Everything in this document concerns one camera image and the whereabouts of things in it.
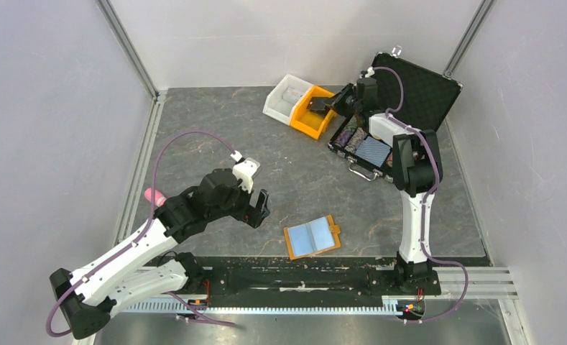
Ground yellow leather card holder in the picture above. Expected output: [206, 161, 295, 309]
[283, 215, 341, 260]

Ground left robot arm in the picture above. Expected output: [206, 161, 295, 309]
[46, 159, 269, 339]

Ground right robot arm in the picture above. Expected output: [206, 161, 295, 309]
[317, 78, 441, 293]

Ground blue playing card deck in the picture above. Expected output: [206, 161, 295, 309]
[355, 137, 391, 167]

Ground yellow plastic bin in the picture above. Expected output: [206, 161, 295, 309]
[290, 86, 335, 139]

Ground clear item in white bin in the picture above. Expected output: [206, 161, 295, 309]
[282, 86, 304, 104]

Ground white plastic bin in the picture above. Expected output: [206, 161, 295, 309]
[262, 74, 314, 126]

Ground black poker chip case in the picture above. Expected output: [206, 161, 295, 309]
[328, 47, 462, 181]

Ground pink cylindrical toy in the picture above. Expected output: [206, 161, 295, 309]
[144, 188, 167, 208]

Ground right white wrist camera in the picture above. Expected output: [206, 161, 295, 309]
[356, 67, 377, 86]

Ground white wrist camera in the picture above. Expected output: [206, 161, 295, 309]
[231, 150, 261, 193]
[356, 67, 377, 86]

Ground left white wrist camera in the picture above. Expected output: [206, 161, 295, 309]
[231, 150, 261, 193]

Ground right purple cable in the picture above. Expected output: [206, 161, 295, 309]
[372, 65, 470, 325]

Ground purple cable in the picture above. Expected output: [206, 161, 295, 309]
[372, 65, 470, 325]
[45, 130, 239, 339]

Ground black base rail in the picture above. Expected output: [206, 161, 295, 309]
[177, 257, 442, 308]

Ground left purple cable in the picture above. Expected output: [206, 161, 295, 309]
[45, 130, 239, 339]

